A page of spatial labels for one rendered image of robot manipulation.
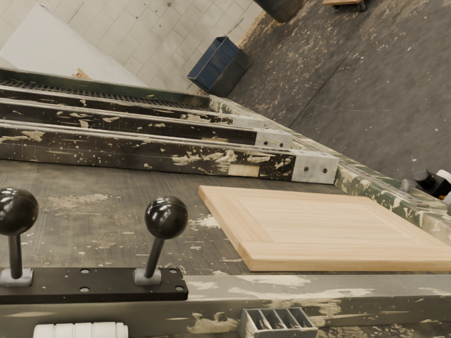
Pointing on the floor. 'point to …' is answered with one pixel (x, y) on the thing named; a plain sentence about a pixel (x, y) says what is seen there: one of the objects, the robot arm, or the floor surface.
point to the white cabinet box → (60, 50)
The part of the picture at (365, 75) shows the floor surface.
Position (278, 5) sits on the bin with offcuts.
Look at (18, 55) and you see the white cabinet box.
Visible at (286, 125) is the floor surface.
